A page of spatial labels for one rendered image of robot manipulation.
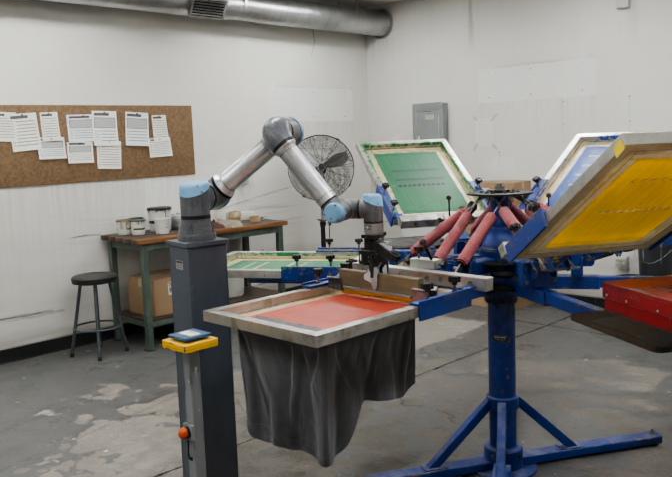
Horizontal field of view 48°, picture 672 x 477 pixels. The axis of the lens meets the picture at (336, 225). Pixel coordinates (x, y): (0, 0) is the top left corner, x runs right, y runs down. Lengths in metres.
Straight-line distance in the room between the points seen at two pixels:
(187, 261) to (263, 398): 0.62
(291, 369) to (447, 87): 5.54
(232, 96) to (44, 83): 1.79
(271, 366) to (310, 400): 0.19
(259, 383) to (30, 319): 3.77
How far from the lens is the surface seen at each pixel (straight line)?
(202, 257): 2.96
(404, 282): 2.79
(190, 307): 2.98
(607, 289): 2.46
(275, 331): 2.42
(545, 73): 7.18
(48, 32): 6.35
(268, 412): 2.72
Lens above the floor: 1.56
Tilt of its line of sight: 6 degrees down
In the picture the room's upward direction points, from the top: 2 degrees counter-clockwise
